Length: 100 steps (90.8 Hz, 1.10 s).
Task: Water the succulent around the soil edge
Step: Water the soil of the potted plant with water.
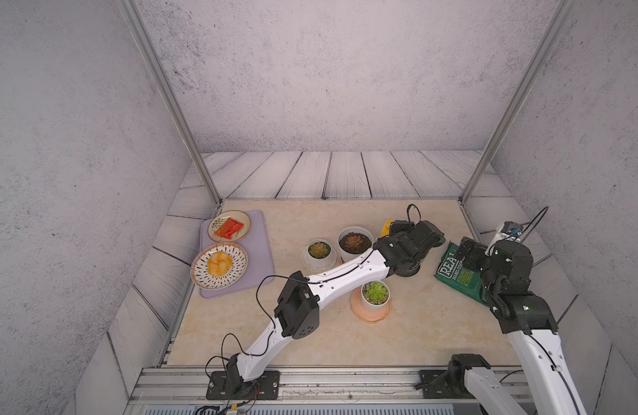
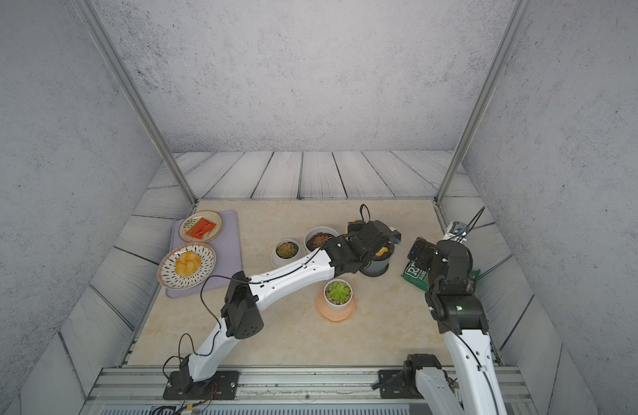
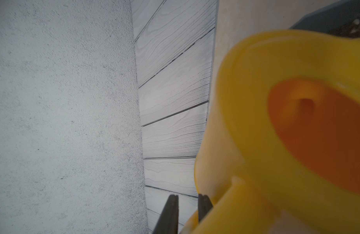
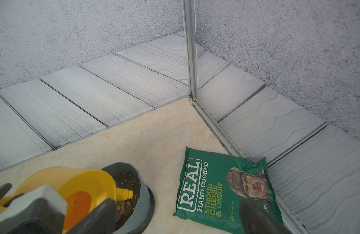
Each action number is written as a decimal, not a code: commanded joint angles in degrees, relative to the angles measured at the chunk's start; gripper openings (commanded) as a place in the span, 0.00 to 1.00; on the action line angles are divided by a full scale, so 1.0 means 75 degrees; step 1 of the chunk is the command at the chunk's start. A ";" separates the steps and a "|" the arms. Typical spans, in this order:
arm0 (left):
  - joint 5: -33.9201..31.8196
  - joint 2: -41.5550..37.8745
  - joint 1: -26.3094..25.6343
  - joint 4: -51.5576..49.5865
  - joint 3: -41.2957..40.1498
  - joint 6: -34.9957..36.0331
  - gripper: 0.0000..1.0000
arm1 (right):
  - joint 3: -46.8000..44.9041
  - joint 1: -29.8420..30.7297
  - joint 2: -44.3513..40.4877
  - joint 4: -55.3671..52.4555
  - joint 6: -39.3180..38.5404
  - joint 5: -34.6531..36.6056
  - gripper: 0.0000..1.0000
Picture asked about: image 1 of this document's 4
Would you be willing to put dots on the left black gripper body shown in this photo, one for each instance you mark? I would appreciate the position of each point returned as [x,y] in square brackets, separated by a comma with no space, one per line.
[394,236]

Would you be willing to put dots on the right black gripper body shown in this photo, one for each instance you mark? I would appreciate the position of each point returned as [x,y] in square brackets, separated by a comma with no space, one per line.
[479,261]

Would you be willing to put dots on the yellow watering can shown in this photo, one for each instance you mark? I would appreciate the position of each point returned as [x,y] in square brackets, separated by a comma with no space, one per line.
[386,230]

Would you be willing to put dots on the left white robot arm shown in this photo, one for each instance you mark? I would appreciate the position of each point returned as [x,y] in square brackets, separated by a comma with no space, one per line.
[300,302]

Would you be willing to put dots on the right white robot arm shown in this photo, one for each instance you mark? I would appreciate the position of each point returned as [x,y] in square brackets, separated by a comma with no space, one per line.
[528,323]

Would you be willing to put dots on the blue-grey succulent pot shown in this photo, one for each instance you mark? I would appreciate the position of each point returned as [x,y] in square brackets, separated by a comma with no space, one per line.
[406,268]

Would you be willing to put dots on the large white succulent pot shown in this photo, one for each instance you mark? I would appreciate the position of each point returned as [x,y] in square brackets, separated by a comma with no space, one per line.
[353,241]

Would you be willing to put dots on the white pot green succulent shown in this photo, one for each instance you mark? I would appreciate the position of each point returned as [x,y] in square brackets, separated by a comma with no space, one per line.
[374,296]

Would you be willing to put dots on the small white succulent pot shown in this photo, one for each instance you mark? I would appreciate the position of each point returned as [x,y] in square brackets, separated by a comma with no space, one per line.
[319,255]

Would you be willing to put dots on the green snack bag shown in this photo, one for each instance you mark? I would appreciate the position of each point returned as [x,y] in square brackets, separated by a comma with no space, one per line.
[452,272]

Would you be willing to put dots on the terracotta saucer front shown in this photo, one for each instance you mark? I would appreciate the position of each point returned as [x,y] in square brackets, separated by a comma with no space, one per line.
[367,312]

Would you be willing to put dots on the white saucer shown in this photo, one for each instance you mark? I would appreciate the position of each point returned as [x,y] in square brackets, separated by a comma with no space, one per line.
[317,271]

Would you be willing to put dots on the lavender placemat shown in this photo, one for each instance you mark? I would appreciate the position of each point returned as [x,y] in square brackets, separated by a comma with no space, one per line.
[260,262]

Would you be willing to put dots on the red food sticks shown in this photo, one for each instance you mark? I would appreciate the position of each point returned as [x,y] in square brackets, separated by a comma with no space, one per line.
[229,228]

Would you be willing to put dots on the beige plate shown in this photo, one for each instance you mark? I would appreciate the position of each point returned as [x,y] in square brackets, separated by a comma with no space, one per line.
[220,219]

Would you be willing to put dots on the patterned white bowl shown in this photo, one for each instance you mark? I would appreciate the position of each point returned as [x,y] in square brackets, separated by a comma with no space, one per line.
[203,279]

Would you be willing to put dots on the yellow dumplings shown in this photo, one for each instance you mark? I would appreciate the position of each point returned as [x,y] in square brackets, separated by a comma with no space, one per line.
[219,264]

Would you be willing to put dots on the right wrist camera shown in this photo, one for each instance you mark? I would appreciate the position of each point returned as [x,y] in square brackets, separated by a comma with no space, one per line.
[507,230]

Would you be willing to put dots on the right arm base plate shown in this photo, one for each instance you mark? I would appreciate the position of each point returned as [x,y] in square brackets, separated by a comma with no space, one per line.
[434,384]

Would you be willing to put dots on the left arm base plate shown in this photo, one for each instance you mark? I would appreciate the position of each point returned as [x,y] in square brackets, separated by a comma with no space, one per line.
[264,385]

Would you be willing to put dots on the right metal frame post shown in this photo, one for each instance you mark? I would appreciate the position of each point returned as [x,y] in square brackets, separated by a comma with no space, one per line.
[542,53]

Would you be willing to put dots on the metal frame post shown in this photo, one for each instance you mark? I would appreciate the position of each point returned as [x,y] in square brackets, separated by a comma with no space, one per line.
[542,53]
[147,50]

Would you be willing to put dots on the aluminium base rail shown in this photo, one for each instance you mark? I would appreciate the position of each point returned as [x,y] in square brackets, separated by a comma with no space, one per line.
[327,390]

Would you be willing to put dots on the left metal frame post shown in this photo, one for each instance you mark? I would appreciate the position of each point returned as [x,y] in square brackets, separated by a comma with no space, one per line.
[147,50]

